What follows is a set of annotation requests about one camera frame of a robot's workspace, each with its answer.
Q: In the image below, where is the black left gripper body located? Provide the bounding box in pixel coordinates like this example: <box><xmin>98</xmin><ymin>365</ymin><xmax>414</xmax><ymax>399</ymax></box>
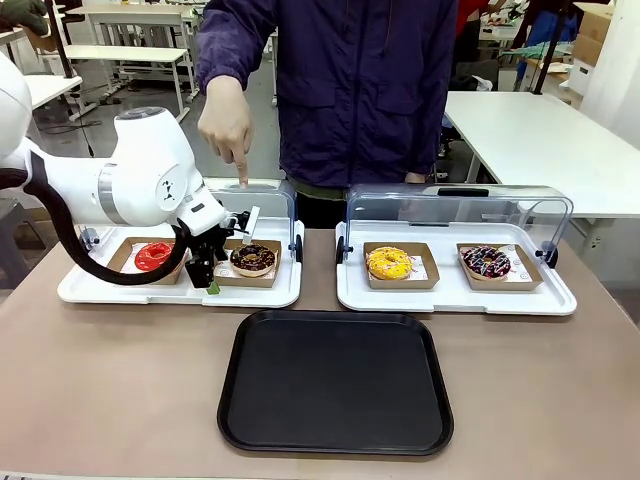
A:
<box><xmin>185</xmin><ymin>230</ymin><xmax>225</xmax><ymax>290</ymax></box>

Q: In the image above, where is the brown cardboard donut tray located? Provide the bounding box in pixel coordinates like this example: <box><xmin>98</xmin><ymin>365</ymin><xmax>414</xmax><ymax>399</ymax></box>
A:
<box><xmin>455</xmin><ymin>242</ymin><xmax>545</xmax><ymax>293</ymax></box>
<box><xmin>213</xmin><ymin>238</ymin><xmax>283</xmax><ymax>289</ymax></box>
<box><xmin>106</xmin><ymin>236</ymin><xmax>190</xmax><ymax>287</ymax></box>
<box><xmin>362</xmin><ymin>241</ymin><xmax>442</xmax><ymax>291</ymax></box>

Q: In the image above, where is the chocolate sprinkled donut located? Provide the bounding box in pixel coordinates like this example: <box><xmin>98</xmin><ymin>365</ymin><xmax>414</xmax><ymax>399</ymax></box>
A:
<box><xmin>228</xmin><ymin>243</ymin><xmax>278</xmax><ymax>278</ymax></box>

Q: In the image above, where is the red glazed donut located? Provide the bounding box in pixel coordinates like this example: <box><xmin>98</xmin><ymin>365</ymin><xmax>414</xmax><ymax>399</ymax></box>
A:
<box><xmin>134</xmin><ymin>241</ymin><xmax>177</xmax><ymax>273</ymax></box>

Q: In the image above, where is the black plastic serving tray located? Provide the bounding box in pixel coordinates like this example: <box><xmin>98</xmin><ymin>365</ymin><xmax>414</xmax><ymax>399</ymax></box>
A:
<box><xmin>216</xmin><ymin>308</ymin><xmax>455</xmax><ymax>458</ymax></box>

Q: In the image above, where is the yellow sprinkled donut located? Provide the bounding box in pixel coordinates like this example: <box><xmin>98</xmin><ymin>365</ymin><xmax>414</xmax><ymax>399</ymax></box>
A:
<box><xmin>366</xmin><ymin>245</ymin><xmax>414</xmax><ymax>281</ymax></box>

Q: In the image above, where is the dark purple striped donut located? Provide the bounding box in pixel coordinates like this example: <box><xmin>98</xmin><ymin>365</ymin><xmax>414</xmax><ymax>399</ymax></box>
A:
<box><xmin>461</xmin><ymin>244</ymin><xmax>513</xmax><ymax>282</ymax></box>

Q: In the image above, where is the person's right hand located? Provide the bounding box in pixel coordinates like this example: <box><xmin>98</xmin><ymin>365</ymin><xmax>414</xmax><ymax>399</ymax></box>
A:
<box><xmin>197</xmin><ymin>76</ymin><xmax>254</xmax><ymax>191</ymax></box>

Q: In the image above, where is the white display case base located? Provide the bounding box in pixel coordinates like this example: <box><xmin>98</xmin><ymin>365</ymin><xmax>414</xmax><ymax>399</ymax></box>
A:
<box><xmin>335</xmin><ymin>219</ymin><xmax>579</xmax><ymax>317</ymax></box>
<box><xmin>56</xmin><ymin>219</ymin><xmax>306</xmax><ymax>309</ymax></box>

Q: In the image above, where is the clear display case lid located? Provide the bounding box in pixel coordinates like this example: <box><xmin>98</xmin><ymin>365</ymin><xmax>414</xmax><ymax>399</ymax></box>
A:
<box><xmin>202</xmin><ymin>177</ymin><xmax>300</xmax><ymax>264</ymax></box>
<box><xmin>344</xmin><ymin>182</ymin><xmax>576</xmax><ymax>262</ymax></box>

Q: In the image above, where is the white metal bench table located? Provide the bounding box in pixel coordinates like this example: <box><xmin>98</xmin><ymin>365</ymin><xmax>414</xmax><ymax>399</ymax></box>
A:
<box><xmin>63</xmin><ymin>4</ymin><xmax>197</xmax><ymax>124</ymax></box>

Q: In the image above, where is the small white table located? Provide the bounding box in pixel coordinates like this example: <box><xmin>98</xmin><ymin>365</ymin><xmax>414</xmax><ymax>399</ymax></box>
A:
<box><xmin>21</xmin><ymin>73</ymin><xmax>84</xmax><ymax>122</ymax></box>

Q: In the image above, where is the person in purple jacket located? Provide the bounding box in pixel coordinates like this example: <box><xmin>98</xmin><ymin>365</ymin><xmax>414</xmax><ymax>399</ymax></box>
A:
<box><xmin>194</xmin><ymin>0</ymin><xmax>460</xmax><ymax>229</ymax></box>

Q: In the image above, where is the black vertical pole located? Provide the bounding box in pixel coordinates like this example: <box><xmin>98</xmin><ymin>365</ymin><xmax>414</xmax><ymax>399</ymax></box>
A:
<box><xmin>532</xmin><ymin>0</ymin><xmax>558</xmax><ymax>96</ymax></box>
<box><xmin>49</xmin><ymin>0</ymin><xmax>74</xmax><ymax>80</ymax></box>

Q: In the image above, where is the dark green coat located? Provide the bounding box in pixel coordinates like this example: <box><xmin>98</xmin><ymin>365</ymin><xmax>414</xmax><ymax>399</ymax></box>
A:
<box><xmin>0</xmin><ymin>0</ymin><xmax>50</xmax><ymax>32</ymax></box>

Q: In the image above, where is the large white table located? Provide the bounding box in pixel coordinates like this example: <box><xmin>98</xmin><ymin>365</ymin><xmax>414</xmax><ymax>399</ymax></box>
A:
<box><xmin>442</xmin><ymin>90</ymin><xmax>640</xmax><ymax>220</ymax></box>

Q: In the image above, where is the person in red top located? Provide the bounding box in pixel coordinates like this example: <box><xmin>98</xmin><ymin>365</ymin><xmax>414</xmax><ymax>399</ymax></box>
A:
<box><xmin>453</xmin><ymin>0</ymin><xmax>506</xmax><ymax>77</ymax></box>

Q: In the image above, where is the white storage box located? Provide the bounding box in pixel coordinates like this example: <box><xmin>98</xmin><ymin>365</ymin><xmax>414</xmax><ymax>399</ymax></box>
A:
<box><xmin>568</xmin><ymin>56</ymin><xmax>597</xmax><ymax>97</ymax></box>

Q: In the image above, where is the brown cardboard box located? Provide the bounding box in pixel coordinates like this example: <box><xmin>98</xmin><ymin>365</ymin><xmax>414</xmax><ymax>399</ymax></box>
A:
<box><xmin>571</xmin><ymin>1</ymin><xmax>617</xmax><ymax>67</ymax></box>

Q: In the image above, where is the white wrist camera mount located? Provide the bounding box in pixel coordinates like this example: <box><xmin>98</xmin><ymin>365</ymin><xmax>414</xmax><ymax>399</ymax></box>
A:
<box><xmin>223</xmin><ymin>205</ymin><xmax>262</xmax><ymax>239</ymax></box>

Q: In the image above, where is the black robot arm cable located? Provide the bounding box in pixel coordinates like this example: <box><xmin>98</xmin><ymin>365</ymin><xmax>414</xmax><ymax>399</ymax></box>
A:
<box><xmin>0</xmin><ymin>149</ymin><xmax>194</xmax><ymax>288</ymax></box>

